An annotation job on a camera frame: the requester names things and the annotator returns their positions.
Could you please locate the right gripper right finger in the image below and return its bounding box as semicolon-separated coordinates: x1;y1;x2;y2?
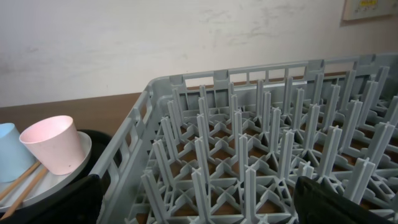
294;176;392;224

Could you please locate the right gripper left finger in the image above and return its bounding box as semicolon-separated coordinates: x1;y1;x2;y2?
1;174;103;224

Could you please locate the wooden chopstick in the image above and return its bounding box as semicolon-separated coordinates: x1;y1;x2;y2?
0;161;41;200
1;167;47;220

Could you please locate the grey dishwasher rack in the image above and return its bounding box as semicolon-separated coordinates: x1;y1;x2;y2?
92;53;397;223

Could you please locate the round black serving tray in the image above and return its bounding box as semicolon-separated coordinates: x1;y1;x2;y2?
0;129;113;224

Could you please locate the pink plastic cup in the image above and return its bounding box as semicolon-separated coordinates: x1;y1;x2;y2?
19;115;85;175

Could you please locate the blue plastic cup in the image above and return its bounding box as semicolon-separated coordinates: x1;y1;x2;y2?
0;123;36;182

